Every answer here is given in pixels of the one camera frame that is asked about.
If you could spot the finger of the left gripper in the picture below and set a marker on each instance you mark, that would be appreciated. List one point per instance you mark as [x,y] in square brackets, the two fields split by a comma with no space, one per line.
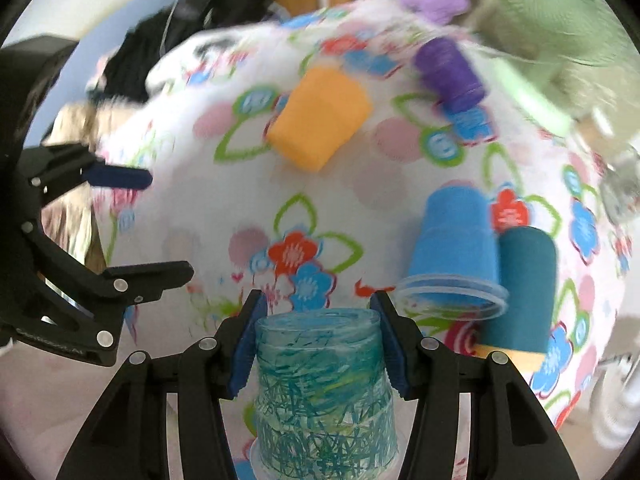
[135,279]
[115,177]

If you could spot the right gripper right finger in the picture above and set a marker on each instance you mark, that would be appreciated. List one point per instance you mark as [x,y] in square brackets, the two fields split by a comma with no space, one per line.
[511,435]

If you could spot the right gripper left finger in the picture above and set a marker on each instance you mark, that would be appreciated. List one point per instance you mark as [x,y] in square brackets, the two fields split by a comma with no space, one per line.
[124,436]

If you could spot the teal scribbled clear cup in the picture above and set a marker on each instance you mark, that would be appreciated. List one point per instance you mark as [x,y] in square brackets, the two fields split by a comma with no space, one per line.
[324,407]

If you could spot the blue plastic cup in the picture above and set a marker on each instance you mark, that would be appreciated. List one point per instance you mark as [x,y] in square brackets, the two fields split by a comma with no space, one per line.
[454,268]

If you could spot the dark teal cup yellow rim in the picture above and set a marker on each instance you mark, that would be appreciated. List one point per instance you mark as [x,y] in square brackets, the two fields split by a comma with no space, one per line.
[528,267]

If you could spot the orange plastic cup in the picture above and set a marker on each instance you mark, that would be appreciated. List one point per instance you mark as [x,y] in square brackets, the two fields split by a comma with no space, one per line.
[323,113]

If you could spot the purple plastic cup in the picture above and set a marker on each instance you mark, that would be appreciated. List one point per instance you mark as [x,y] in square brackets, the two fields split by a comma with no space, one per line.
[445,71]

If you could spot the white small fan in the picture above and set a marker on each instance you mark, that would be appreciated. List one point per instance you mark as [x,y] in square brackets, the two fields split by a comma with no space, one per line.
[614,402]

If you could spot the glass mason jar mug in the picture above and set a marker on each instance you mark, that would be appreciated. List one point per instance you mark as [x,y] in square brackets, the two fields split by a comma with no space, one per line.
[620,188]

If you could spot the floral tablecloth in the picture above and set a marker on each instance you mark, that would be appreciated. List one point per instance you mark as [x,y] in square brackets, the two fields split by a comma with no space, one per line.
[223,199]

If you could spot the green desk fan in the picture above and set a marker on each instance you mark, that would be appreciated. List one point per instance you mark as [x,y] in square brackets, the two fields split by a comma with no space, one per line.
[561,60]

